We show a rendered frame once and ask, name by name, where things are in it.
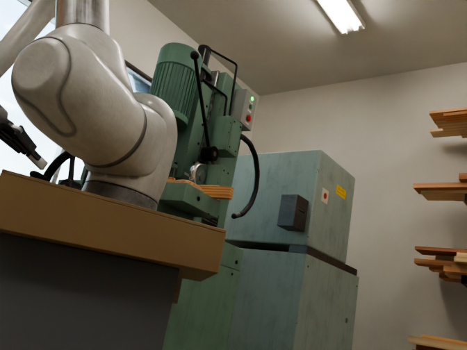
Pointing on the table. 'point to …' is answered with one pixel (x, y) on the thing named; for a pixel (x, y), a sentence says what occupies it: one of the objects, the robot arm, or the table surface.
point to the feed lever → (210, 153)
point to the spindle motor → (176, 80)
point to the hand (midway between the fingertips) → (37, 159)
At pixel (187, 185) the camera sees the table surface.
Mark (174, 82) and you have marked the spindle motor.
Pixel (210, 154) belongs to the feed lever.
